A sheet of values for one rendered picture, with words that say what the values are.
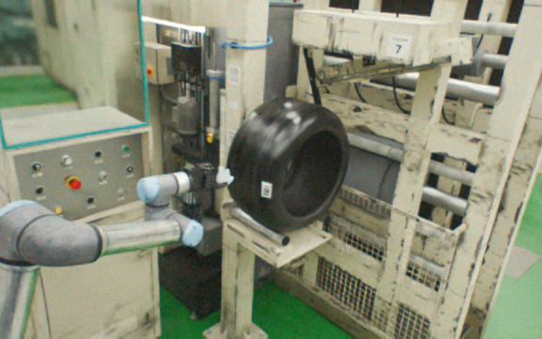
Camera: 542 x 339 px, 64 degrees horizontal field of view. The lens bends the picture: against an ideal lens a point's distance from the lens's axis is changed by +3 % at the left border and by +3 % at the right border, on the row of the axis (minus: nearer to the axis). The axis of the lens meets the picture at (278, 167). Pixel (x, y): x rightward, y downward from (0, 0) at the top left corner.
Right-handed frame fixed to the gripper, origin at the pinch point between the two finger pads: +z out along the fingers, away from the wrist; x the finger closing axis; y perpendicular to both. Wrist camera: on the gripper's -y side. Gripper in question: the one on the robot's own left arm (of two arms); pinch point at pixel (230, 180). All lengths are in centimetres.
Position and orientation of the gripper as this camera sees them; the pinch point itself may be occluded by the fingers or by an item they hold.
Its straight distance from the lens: 158.1
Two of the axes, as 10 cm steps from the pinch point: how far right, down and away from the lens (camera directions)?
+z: 6.9, -1.3, 7.1
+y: 1.5, -9.4, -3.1
